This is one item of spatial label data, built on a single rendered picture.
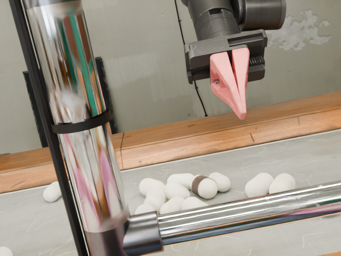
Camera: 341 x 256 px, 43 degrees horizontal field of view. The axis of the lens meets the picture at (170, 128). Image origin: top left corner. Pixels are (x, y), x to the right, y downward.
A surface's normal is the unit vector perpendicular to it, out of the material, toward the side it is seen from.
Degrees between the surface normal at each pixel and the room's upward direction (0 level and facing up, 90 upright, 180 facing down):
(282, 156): 0
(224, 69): 63
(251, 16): 108
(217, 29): 43
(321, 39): 90
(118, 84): 89
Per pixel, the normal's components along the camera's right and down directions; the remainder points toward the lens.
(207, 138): -0.09, -0.49
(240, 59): -0.04, -0.21
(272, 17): 0.17, 0.53
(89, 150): 0.20, 0.22
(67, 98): -0.11, 0.29
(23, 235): -0.18, -0.95
